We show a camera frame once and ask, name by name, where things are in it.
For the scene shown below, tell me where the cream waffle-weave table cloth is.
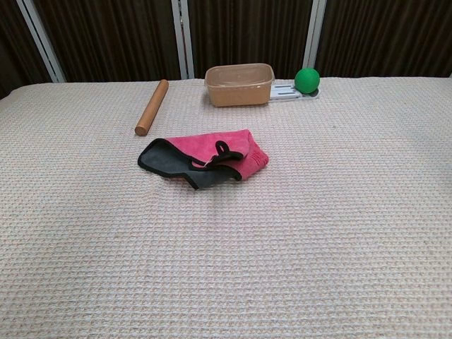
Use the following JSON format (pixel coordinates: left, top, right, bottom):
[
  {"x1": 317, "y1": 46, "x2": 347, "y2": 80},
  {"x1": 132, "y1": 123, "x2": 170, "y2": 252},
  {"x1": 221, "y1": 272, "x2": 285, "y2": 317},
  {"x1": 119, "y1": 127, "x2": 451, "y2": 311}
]
[{"x1": 0, "y1": 76, "x2": 452, "y2": 339}]

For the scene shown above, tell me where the white slotted plate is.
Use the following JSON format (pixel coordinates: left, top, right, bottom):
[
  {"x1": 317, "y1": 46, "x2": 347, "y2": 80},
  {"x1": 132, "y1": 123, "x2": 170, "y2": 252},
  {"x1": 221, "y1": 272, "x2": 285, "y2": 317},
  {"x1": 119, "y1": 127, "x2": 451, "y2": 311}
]
[{"x1": 270, "y1": 81, "x2": 321, "y2": 103}]

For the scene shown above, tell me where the green ball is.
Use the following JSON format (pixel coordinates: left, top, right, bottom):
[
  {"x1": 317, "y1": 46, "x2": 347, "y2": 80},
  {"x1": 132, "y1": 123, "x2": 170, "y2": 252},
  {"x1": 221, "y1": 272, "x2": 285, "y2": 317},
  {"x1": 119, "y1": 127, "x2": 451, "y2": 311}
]
[{"x1": 294, "y1": 66, "x2": 321, "y2": 95}]

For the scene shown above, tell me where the beige plastic container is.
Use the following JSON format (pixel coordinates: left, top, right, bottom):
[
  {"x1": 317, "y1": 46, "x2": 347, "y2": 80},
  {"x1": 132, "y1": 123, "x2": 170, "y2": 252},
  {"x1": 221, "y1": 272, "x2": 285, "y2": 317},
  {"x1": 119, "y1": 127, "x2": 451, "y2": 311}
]
[{"x1": 204, "y1": 63, "x2": 276, "y2": 108}]

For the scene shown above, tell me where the pink cloth black trim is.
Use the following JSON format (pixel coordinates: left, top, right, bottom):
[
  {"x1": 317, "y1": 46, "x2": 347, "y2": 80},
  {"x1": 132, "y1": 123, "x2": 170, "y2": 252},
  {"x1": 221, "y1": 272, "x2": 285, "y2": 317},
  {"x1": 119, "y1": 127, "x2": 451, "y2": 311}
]
[{"x1": 137, "y1": 129, "x2": 270, "y2": 191}]

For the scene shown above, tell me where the wooden rolling pin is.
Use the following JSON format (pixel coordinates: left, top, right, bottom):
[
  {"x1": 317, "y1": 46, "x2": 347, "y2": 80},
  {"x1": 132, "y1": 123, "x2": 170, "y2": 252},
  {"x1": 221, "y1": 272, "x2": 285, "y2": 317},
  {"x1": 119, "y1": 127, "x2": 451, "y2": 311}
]
[{"x1": 134, "y1": 78, "x2": 170, "y2": 136}]

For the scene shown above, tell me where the white partition frame post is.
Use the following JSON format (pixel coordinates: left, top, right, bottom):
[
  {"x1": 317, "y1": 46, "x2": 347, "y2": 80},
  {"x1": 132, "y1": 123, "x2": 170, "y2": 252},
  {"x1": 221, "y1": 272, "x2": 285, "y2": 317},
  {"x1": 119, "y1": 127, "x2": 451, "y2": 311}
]
[
  {"x1": 171, "y1": 0, "x2": 196, "y2": 80},
  {"x1": 16, "y1": 0, "x2": 67, "y2": 83},
  {"x1": 302, "y1": 0, "x2": 328, "y2": 79}
]

